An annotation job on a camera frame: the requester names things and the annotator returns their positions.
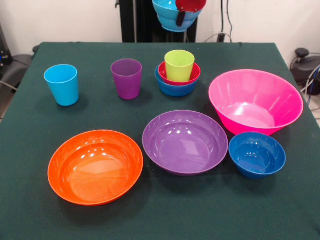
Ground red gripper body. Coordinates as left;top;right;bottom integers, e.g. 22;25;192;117
175;0;208;13

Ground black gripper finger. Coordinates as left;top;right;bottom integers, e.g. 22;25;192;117
175;10;187;28

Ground light blue small bowl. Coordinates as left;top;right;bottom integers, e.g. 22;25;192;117
151;0;203;33

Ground lime green plastic cup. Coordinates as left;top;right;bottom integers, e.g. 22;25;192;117
164;49;196;83

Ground red small bowl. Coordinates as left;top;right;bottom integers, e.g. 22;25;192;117
157;61;202;87

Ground blue straight-sided bowl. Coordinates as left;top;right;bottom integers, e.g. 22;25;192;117
154;66;201;98

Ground purple plastic cup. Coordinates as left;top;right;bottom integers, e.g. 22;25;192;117
110;58;143;101

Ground large pink bowl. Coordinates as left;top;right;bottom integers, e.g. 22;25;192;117
208;69;305;137

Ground wide purple bowl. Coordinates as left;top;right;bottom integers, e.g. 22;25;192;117
141;109;229;177

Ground light blue plastic cup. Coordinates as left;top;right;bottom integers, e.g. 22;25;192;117
43;64;80;107

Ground dark blue small bowl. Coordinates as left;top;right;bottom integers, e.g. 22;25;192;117
228;131;287;180

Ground wide orange bowl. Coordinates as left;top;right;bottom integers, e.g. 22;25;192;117
47;129;145;207

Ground black equipment box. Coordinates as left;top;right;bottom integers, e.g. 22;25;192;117
0;23;13;68

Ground dark green tablecloth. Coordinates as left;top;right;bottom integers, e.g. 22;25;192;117
0;41;320;240

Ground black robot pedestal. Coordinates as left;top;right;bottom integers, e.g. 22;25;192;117
115;0;204;43

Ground black cable with plug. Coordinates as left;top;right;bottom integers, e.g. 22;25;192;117
216;0;235;43

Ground blue and white cables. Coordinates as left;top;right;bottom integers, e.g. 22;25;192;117
299;63;320;106

